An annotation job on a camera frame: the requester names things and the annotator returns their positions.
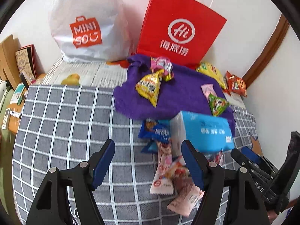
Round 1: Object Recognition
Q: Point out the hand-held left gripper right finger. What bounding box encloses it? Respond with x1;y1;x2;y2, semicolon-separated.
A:
181;139;269;225

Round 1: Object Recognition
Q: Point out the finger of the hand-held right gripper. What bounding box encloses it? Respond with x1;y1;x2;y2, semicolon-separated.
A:
241;146;276;174
231;149;270;181

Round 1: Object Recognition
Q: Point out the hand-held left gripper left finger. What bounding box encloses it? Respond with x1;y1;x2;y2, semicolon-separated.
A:
25;139;116;225

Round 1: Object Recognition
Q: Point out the strawberry-print snack packet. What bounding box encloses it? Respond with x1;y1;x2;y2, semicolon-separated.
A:
167;156;200;193

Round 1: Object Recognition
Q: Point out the red snack packet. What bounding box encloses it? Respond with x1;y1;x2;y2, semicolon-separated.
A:
207;149;224;167

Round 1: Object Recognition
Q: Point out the pink white long snack packet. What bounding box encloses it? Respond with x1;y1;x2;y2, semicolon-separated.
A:
150;139;175;195

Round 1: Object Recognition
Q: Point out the blue snack packet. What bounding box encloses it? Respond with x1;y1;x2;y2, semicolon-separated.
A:
138;119;171;143

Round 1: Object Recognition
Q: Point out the green triangular snack packet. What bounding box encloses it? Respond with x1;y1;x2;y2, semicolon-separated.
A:
208;93;230;117

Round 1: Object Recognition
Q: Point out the pink square snack packet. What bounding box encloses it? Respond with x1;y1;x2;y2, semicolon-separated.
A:
201;84;215;102

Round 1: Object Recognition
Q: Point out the yellow triangular snack packet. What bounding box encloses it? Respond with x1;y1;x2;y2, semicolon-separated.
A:
135;69;164;107

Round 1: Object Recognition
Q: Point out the pink round-print snack packet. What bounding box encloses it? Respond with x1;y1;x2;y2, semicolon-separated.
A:
150;56;175;82

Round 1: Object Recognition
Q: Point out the blue tissue pack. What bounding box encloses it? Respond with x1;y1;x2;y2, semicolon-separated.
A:
169;111;235;155

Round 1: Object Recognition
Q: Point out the grey checkered bed sheet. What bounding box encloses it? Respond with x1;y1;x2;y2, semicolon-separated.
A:
12;84;263;225

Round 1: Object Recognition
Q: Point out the purple towel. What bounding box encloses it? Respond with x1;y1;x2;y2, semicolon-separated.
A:
113;54;235;122

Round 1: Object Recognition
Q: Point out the red chip bag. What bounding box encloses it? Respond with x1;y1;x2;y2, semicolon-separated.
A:
225;70;248;98

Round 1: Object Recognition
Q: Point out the yellow toy duck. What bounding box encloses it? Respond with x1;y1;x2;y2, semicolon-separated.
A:
61;73;81;85

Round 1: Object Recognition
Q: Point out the yellow chip bag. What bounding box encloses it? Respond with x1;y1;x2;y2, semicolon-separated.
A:
196;61;227;89

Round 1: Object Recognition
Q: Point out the wooden nightstand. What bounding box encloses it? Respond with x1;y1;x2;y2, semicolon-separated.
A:
2;74;46;134

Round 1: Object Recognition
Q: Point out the white remote control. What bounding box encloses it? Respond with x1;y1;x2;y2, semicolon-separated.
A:
2;108;11;130

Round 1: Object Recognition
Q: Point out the teal and white box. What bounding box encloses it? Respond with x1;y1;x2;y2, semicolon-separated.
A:
10;83;26;105

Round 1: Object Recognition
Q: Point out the brown patterned book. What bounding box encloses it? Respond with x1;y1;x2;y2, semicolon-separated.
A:
14;45;37;80

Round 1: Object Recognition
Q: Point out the red paper bag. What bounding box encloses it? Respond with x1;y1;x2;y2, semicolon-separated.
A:
136;0;227;69

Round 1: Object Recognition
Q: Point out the wooden headboard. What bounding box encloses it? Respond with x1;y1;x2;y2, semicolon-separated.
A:
0;34;21;82

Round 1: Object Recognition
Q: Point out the white plastic shopping bag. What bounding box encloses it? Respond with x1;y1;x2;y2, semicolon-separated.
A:
48;0;132;62

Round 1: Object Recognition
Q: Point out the wooden door frame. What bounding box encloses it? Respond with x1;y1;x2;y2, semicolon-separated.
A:
241;14;291;88

